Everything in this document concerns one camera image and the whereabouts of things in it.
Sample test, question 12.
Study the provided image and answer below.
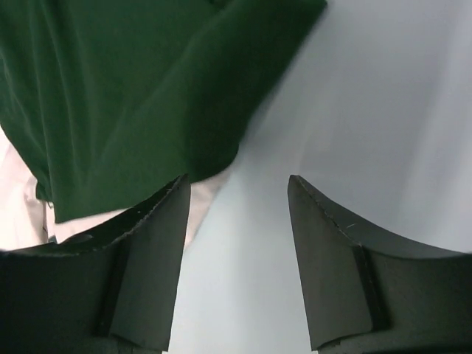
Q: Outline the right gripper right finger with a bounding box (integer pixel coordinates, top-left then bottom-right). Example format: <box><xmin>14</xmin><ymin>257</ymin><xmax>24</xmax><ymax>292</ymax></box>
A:
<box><xmin>288</xmin><ymin>176</ymin><xmax>471</xmax><ymax>351</ymax></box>

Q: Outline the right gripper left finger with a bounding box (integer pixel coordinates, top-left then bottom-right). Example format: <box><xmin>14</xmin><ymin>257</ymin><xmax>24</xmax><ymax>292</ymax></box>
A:
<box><xmin>1</xmin><ymin>176</ymin><xmax>190</xmax><ymax>350</ymax></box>

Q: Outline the white green raglan t-shirt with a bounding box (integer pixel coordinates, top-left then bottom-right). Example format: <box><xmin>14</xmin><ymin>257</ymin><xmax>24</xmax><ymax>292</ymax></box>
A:
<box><xmin>1</xmin><ymin>1</ymin><xmax>327</xmax><ymax>250</ymax></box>

